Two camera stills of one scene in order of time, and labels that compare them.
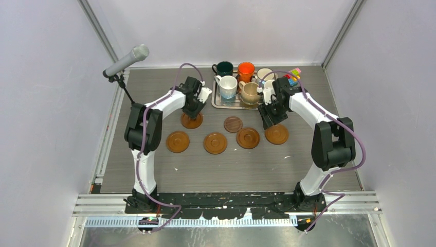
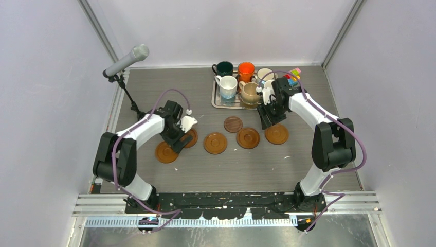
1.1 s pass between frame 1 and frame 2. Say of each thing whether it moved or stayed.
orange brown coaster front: stayed
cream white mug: stayed
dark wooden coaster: stayed
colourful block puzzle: stayed
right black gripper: stayed
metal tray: stayed
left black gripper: moved
